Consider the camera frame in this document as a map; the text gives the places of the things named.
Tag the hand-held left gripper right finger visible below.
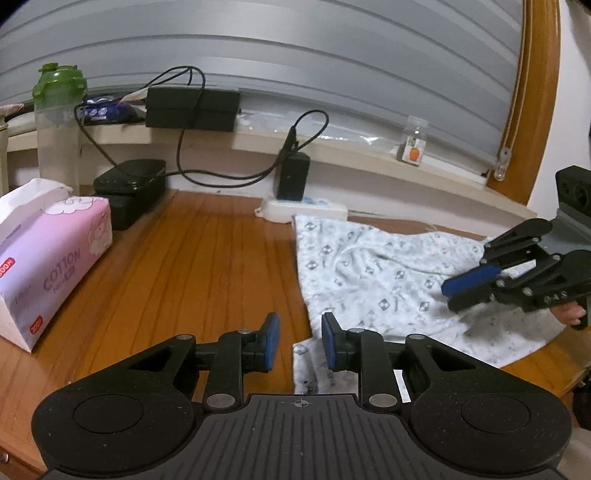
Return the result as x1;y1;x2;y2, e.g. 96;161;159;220
321;312;476;411

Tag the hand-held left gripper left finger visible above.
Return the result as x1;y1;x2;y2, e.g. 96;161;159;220
127;312;281;412

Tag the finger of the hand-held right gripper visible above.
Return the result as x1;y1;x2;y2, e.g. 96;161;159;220
480;220;554;273
441;252;587;315

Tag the printed white garment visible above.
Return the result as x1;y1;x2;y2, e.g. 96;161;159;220
292;213;566;397

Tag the person's right hand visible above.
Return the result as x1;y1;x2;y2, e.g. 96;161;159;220
551;305;587;326

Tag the white power strip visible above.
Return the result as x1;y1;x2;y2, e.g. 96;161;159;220
255;196;349;224

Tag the small glass bottle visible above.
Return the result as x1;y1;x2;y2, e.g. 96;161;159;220
398;116;428;164

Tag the black power adapter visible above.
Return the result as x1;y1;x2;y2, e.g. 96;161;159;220
273;152;311;202

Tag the beige window sill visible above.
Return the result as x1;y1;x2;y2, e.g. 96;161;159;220
0;117;539;220

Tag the black lidded box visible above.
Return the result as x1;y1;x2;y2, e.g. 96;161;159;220
92;158;168;232

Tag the pink tissue pack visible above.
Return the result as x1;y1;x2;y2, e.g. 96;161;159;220
0;178;114;354

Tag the flat black electronics box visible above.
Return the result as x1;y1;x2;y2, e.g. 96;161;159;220
145;87;241;132

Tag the blue packet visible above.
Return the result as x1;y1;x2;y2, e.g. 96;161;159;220
76;96;146;124

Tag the grey window blind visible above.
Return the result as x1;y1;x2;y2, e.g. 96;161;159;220
0;0;529;167

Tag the clear bottle with green lid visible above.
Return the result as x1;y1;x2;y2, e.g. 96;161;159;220
33;62;88;197

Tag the white blind pull cord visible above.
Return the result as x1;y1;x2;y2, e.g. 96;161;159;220
493;23;529;182

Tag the wooden window frame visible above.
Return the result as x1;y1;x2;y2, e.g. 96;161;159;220
487;0;561;206

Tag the black power cable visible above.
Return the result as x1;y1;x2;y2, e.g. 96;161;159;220
74;66;329;190

